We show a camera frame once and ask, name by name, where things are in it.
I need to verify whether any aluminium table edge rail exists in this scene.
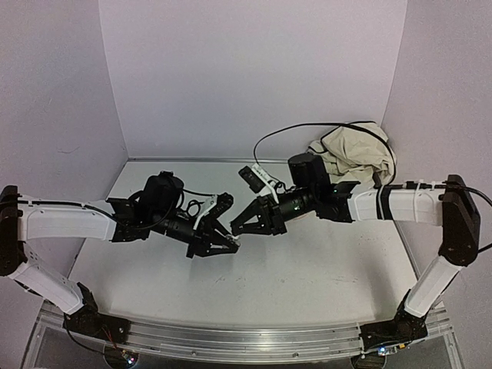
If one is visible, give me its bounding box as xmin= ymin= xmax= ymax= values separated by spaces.
xmin=127 ymin=157 xmax=288 ymax=165

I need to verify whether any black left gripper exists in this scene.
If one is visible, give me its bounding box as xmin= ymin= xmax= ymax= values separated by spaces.
xmin=152 ymin=209 xmax=241 ymax=260

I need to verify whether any small circuit board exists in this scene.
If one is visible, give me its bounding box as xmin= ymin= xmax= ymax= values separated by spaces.
xmin=111 ymin=349 xmax=138 ymax=366
xmin=376 ymin=344 xmax=407 ymax=357

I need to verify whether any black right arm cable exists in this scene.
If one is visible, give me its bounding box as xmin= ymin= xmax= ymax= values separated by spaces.
xmin=252 ymin=121 xmax=399 ymax=185

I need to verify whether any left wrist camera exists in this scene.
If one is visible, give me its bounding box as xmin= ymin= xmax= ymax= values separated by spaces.
xmin=193 ymin=192 xmax=234 ymax=231

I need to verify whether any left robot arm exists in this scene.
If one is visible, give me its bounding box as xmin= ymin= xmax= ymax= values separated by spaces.
xmin=1 ymin=171 xmax=240 ymax=344

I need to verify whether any small circuit board right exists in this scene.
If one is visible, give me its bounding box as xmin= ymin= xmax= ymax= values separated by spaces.
xmin=376 ymin=344 xmax=407 ymax=357

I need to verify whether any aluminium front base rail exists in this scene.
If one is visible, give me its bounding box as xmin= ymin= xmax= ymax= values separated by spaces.
xmin=38 ymin=303 xmax=457 ymax=364

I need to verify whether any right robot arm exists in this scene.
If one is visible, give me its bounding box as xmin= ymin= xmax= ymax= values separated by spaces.
xmin=231 ymin=153 xmax=480 ymax=350

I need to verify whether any small circuit board left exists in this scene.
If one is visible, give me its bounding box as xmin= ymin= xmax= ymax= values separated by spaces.
xmin=111 ymin=349 xmax=138 ymax=366

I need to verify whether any beige jacket cloth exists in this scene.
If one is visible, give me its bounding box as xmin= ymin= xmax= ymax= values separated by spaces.
xmin=307 ymin=121 xmax=397 ymax=185

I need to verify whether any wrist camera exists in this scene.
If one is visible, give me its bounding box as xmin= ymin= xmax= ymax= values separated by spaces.
xmin=193 ymin=192 xmax=234 ymax=231
xmin=238 ymin=164 xmax=280 ymax=204

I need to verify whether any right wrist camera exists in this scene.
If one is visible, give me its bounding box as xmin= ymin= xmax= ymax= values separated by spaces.
xmin=238 ymin=164 xmax=280 ymax=204

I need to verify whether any mannequin hand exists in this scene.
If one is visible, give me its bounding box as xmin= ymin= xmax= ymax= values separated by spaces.
xmin=293 ymin=213 xmax=312 ymax=220

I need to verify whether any clear nail polish bottle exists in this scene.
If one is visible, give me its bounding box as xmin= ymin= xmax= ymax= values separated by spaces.
xmin=226 ymin=234 xmax=241 ymax=246

